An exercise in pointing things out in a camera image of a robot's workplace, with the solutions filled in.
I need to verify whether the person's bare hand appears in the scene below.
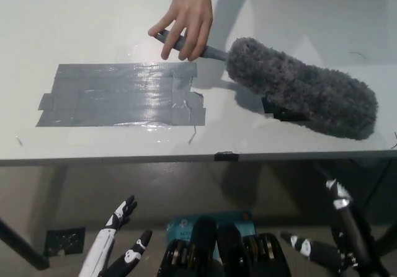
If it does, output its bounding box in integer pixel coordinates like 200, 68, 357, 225
148, 0, 214, 63

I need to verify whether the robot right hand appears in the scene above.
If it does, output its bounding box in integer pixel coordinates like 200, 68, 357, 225
280, 231, 346, 270

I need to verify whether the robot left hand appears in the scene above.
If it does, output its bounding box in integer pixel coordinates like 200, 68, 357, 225
77, 195, 154, 277

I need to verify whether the grey fluffy duster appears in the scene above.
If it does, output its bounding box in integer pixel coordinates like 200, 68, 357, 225
154, 29, 380, 141

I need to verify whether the black tape spot mark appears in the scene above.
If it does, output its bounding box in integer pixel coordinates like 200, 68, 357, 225
261, 95, 311, 123

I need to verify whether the black table leg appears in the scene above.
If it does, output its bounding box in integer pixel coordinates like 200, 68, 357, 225
0, 217, 51, 271

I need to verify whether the teal router box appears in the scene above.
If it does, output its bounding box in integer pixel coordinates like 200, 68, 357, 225
166, 210, 258, 247

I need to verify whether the black floor bracket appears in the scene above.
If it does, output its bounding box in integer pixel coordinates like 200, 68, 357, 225
43, 226, 86, 258

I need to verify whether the grey duct tape patch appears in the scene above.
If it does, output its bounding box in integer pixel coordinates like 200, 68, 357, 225
36, 62, 207, 128

